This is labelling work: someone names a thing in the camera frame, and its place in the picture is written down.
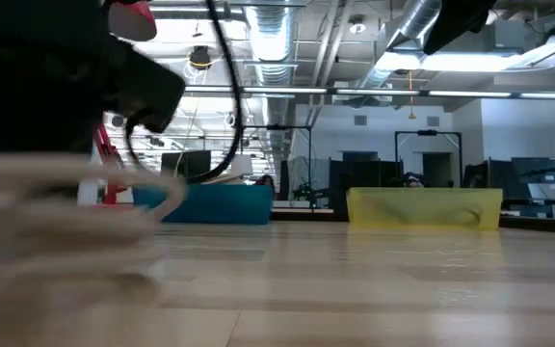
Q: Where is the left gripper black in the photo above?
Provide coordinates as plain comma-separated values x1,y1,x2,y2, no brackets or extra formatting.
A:
0,0,188,155

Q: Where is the beige cable end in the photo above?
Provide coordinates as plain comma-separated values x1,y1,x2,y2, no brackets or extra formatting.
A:
207,172,248,186

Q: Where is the beige cable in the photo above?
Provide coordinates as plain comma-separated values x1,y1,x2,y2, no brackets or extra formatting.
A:
0,153,187,347

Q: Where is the bright ceiling light panel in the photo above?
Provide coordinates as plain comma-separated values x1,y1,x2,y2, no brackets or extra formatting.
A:
376,50,524,73

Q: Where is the red desk lamp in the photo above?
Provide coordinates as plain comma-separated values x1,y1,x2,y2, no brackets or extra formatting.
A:
92,0,158,206

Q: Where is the black computer monitor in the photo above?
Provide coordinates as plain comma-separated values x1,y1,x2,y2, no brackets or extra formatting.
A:
160,149,212,182

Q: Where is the white lampshade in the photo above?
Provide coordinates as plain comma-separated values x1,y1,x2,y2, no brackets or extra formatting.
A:
231,153,254,177

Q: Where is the long ceiling light strip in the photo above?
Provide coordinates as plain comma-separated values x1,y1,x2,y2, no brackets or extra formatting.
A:
183,85,555,100

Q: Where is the teal plastic bin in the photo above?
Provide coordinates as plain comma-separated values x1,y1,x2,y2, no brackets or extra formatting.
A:
132,184,275,226

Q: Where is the dark partition panel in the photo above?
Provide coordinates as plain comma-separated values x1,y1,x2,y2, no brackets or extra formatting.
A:
462,160,517,190

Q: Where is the grey screen monitor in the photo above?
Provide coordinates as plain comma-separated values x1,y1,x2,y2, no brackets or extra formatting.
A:
511,156,555,185

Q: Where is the black partition panel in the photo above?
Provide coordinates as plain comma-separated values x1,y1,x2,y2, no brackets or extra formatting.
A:
329,159,404,216

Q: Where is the yellow plastic bin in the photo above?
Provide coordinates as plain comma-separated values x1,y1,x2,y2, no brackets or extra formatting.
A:
346,186,504,231

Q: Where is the silver slanted ventilation duct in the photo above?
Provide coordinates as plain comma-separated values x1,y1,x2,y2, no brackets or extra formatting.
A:
358,0,445,91

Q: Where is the black ceiling device yellow cable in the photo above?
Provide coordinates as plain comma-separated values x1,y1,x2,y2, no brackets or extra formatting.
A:
188,44,214,72

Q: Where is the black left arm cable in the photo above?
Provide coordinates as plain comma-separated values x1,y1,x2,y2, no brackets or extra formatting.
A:
125,0,245,186

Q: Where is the yellow hanging cord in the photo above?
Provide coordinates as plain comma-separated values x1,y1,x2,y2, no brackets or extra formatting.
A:
406,70,417,120

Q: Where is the black metal frame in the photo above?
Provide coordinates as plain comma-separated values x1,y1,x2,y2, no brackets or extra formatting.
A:
394,129,463,188
240,123,313,203

